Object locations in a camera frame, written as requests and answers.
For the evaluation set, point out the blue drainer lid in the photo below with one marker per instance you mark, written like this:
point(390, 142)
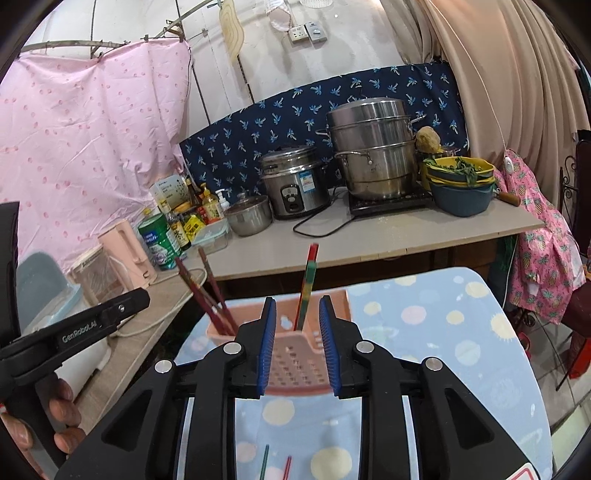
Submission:
point(41, 281)

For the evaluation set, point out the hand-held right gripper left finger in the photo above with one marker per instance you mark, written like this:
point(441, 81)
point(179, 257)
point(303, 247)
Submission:
point(268, 341)

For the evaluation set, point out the pink electric kettle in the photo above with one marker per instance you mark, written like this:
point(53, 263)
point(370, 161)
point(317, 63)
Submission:
point(131, 258)

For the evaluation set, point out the white green carton box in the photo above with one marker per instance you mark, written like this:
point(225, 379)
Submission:
point(171, 191)

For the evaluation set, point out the dark red chopstick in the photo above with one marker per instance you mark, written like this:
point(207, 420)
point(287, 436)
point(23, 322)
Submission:
point(196, 295)

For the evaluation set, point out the white dish drainer tub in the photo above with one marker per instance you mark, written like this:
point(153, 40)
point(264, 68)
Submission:
point(85, 369)

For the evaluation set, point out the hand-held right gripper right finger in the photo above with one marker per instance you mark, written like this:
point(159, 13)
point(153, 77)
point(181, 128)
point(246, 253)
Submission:
point(328, 341)

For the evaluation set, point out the beige hanging cutting board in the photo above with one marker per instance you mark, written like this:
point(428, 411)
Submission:
point(231, 32)

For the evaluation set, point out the grey wood side counter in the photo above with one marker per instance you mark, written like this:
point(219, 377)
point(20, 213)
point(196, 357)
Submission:
point(138, 350)

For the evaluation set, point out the brown chopstick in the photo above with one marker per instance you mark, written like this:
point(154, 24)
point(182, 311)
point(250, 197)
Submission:
point(217, 290)

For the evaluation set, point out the beige back counter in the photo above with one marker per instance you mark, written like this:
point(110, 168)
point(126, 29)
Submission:
point(415, 235)

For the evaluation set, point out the black induction cooktop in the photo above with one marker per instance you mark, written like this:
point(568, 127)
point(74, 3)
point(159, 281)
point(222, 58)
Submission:
point(392, 203)

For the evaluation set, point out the red green chopsticks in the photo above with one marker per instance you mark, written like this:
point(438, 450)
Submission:
point(314, 254)

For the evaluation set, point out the loofah sponge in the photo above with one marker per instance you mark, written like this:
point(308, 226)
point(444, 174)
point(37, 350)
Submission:
point(428, 140)

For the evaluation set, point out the person's left hand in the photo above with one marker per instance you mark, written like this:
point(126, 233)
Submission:
point(62, 397)

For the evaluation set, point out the steel pot with glass lid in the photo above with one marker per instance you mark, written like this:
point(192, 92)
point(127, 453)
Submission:
point(249, 217)

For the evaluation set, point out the pink pineapple print apron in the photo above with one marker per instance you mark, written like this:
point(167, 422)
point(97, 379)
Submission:
point(545, 249)

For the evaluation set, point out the steel rice cooker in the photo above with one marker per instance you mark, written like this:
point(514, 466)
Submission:
point(295, 184)

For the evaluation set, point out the dark bottle yellow label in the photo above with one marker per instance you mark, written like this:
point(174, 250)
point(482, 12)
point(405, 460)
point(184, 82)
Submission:
point(179, 230)

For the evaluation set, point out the dark sauce bottle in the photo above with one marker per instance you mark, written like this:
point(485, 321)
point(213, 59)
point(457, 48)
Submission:
point(191, 194)

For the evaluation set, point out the white pump bottle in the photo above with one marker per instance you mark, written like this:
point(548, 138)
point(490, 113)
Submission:
point(224, 201)

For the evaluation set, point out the green leafy vegetables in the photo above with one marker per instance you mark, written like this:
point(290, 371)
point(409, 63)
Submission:
point(457, 166)

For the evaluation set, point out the yellow seasoning packet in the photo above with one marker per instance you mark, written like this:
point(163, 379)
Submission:
point(194, 226)

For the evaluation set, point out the pink dotted curtain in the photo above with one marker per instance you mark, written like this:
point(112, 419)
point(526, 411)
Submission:
point(92, 138)

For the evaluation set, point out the beige curtain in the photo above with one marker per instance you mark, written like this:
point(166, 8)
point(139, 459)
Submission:
point(508, 69)

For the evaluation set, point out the stacked steel steamer pot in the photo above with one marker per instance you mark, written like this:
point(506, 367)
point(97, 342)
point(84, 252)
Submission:
point(374, 152)

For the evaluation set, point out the white wall switch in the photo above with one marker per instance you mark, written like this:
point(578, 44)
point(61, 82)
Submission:
point(317, 31)

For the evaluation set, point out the pink perforated utensil holder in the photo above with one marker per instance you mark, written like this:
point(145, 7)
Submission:
point(295, 364)

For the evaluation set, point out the pale pink countertop appliance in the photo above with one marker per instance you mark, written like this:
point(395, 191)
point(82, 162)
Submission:
point(99, 277)

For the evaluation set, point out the navy printed cloth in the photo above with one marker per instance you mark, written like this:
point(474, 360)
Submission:
point(258, 120)

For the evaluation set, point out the green tin can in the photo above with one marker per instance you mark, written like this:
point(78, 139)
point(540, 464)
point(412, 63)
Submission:
point(159, 244)

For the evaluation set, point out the white wall socket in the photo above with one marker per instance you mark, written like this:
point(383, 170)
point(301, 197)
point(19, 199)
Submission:
point(299, 34)

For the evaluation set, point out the yellow label oil bottle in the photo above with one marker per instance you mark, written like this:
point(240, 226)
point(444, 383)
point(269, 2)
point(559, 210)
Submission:
point(212, 207)

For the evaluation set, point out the black metal rack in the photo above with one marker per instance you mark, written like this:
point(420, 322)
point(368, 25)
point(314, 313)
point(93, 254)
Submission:
point(569, 207)

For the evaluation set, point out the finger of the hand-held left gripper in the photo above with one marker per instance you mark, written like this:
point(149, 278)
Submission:
point(127, 307)

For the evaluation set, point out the glass food container green lid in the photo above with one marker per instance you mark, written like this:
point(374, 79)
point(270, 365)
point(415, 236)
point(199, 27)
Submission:
point(210, 237)

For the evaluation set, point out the blue basin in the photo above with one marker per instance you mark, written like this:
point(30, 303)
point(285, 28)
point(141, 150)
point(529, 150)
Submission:
point(461, 201)

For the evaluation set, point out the yellow basin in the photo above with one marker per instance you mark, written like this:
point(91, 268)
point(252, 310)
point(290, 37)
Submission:
point(461, 177)

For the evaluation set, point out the blue printed tablecloth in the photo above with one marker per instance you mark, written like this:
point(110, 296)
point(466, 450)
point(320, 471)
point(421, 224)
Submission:
point(415, 332)

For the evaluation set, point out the metal curtain rod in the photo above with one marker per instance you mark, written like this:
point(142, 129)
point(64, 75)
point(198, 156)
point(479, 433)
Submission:
point(92, 44)

